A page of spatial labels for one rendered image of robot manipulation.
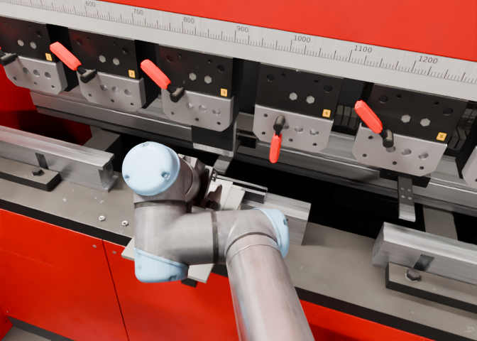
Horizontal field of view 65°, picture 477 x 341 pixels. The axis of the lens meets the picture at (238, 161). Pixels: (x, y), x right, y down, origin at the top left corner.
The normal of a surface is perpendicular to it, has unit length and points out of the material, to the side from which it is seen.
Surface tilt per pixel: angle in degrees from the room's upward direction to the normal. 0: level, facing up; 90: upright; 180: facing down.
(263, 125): 90
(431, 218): 0
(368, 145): 90
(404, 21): 90
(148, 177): 41
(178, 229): 21
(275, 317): 16
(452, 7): 90
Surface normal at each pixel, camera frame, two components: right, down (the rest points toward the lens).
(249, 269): -0.40, -0.82
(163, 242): 0.18, -0.19
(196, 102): -0.29, 0.58
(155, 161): -0.14, -0.21
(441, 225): 0.06, -0.78
